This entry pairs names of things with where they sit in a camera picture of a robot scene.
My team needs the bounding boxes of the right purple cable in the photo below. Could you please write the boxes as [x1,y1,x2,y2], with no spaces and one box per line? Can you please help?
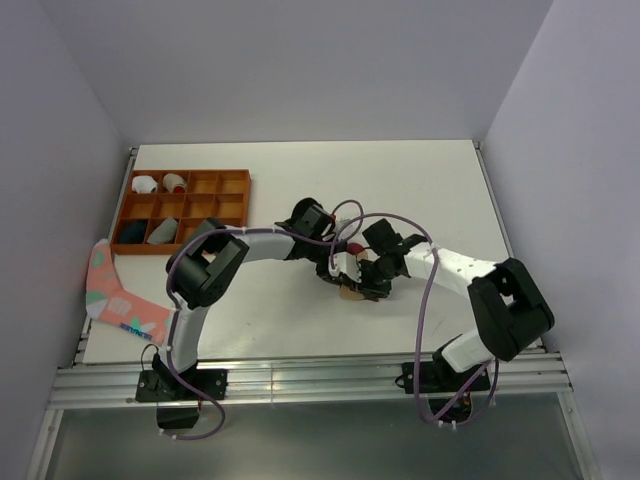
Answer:
[327,213,501,429]

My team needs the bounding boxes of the grey rolled sock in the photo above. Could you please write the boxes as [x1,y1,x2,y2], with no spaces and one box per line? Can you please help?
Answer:
[147,217,179,245]

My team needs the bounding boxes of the aluminium front rail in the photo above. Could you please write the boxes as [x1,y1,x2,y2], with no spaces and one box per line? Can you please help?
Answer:
[27,348,602,479]

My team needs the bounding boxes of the black sock white stripes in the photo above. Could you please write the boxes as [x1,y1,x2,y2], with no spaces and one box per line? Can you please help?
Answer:
[276,197,322,229]

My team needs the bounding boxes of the beige red rolled sock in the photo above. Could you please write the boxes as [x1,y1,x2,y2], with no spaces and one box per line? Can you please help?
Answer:
[162,173,187,194]

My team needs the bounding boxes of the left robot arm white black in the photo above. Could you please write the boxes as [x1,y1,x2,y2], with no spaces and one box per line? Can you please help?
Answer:
[151,198,357,400]

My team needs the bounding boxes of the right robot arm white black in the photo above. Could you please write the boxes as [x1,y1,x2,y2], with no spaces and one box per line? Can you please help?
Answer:
[357,219,555,393]

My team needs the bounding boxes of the dark teal rolled sock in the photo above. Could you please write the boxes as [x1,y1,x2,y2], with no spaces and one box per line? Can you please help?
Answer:
[118,220,147,245]

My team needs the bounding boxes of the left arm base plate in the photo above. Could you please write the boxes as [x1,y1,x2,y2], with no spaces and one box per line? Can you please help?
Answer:
[134,367,227,430]

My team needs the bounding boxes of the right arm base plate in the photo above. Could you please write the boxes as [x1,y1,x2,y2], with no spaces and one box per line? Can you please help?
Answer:
[394,360,495,425]

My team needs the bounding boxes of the orange compartment tray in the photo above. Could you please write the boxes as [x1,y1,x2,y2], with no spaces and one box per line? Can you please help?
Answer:
[111,169,251,255]

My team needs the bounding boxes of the tan maroon purple striped sock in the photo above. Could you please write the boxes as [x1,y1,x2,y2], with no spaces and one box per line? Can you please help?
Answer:
[332,242,379,302]

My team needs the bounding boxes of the pink patterned sock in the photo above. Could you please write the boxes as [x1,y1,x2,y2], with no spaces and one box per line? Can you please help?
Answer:
[85,239,171,346]

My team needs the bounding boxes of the white rolled sock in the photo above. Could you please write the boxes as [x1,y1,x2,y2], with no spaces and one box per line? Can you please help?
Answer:
[131,175,158,194]

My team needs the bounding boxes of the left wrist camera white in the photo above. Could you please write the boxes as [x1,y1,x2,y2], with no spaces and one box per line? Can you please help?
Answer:
[325,215,359,240]

